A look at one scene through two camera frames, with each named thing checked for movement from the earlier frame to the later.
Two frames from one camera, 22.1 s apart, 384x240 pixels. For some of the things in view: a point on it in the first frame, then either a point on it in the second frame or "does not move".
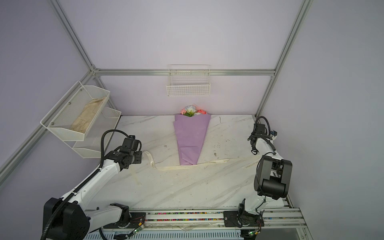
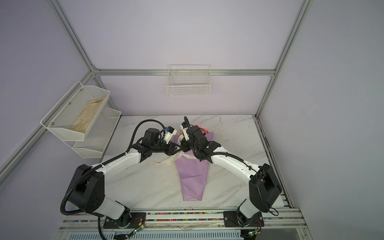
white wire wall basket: x=189 y=80 does not move
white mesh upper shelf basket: x=71 y=118 does not move
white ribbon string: x=159 y=168 to x=175 y=157
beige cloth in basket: x=81 y=122 does not move
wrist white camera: x=274 y=133 to x=184 y=127
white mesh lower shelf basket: x=107 y=119 does not move
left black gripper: x=138 y=157 to x=171 y=147
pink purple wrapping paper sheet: x=190 y=131 to x=192 y=173
